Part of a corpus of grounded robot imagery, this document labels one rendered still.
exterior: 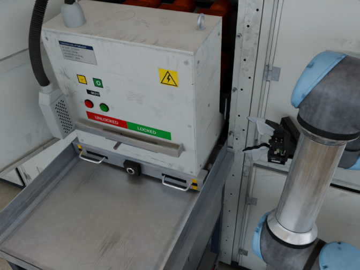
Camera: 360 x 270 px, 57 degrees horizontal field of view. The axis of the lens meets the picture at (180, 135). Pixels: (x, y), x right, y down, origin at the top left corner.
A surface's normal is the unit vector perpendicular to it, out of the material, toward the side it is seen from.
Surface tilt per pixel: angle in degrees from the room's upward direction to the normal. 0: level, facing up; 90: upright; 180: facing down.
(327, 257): 7
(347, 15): 90
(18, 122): 90
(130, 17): 3
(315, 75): 50
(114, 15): 3
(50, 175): 90
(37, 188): 90
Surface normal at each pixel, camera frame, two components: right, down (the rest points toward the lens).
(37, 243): -0.04, -0.77
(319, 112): -0.77, 0.29
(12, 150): 0.79, 0.37
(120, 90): -0.40, 0.64
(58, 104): 0.92, 0.23
